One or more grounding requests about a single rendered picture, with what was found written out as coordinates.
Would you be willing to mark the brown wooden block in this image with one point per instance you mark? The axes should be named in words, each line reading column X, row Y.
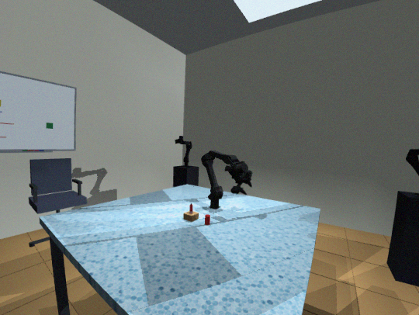
column 190, row 216

